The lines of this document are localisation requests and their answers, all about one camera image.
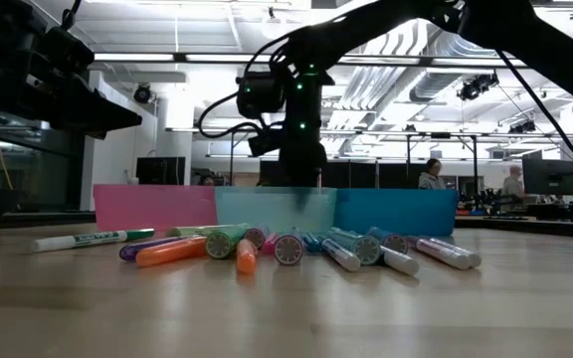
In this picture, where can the white thin marker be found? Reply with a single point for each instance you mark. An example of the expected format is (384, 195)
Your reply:
(470, 258)

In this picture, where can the black partition panels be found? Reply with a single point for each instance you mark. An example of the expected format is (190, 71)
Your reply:
(356, 175)

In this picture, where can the black ceiling track fixture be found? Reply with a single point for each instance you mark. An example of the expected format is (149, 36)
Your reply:
(555, 3)

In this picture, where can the black ceiling camera cluster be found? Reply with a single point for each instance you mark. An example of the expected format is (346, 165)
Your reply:
(522, 127)
(475, 87)

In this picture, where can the purple thick marker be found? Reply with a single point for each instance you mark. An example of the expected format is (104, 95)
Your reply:
(256, 237)

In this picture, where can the black aluminium table frame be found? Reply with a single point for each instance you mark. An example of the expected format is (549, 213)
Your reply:
(28, 219)

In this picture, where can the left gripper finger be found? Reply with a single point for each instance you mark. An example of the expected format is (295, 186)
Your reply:
(102, 104)
(102, 121)

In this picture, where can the blue plastic bin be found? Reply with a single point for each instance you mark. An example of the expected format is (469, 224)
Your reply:
(396, 211)

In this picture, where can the translucent teal plastic bin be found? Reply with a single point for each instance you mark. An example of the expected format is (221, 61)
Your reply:
(266, 206)

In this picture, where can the person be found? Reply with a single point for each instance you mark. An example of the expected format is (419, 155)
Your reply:
(207, 181)
(432, 179)
(514, 186)

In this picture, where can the teal thick marker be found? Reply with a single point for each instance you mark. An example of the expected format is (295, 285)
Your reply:
(366, 248)

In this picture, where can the black ceiling spotlight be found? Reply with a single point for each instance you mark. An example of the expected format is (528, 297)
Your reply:
(142, 93)

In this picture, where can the blue-violet thick marker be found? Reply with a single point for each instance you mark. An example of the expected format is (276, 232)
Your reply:
(395, 242)

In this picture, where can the black monitor on arm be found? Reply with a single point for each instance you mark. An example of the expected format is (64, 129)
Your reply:
(550, 176)

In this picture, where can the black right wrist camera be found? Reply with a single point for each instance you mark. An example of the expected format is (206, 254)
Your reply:
(265, 144)

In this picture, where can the black computer monitor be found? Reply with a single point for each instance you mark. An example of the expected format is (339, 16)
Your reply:
(159, 171)

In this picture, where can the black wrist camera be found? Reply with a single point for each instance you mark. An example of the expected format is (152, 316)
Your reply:
(70, 52)
(265, 144)

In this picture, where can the white marker with green cap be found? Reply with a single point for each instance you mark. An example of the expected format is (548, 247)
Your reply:
(92, 238)

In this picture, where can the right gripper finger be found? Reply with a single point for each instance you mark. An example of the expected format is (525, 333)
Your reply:
(309, 176)
(294, 176)

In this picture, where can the pink plastic bin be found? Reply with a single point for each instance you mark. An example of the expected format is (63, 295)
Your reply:
(152, 209)

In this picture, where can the orange highlighter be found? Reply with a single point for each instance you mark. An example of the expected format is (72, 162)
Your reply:
(246, 258)
(172, 252)

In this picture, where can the long ceiling light bar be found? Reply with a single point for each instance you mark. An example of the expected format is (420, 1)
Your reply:
(132, 57)

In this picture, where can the silver air duct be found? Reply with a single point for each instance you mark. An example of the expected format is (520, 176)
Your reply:
(436, 79)

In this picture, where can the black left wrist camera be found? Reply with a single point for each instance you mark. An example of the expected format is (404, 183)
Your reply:
(70, 52)

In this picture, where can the white marker with red cap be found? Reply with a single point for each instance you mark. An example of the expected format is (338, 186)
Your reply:
(440, 253)

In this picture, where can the blue highlighter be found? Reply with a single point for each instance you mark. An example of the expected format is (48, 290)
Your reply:
(311, 242)

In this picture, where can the white marker with black cap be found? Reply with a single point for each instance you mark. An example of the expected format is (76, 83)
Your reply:
(401, 262)

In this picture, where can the purple highlighter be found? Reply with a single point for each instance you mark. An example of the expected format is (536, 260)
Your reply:
(147, 247)

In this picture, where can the black metal frame rig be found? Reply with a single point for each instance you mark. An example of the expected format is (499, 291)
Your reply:
(475, 164)

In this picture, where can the cluttered office desk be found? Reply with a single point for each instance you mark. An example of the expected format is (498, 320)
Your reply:
(555, 211)

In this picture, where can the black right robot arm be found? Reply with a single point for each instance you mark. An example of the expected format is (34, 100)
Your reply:
(366, 25)

